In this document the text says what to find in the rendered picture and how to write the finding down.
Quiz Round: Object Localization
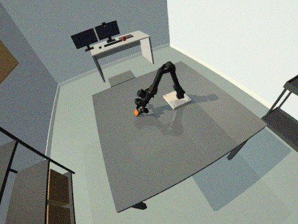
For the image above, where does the orange block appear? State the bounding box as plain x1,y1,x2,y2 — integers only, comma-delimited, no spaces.
134,109,139,117

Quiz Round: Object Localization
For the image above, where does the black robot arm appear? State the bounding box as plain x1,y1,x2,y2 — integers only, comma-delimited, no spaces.
135,62,185,106

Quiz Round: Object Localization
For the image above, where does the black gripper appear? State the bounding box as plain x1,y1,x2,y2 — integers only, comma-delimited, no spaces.
136,98,149,115

